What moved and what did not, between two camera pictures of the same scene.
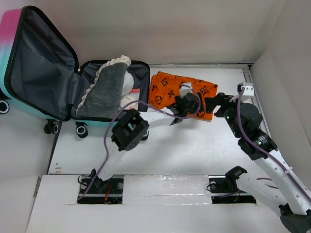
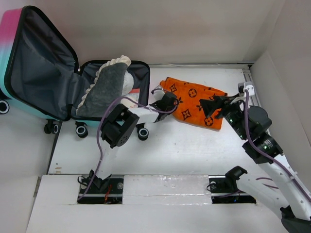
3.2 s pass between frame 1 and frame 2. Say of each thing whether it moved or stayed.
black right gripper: stayed
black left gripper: moved
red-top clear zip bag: stayed
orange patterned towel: moved
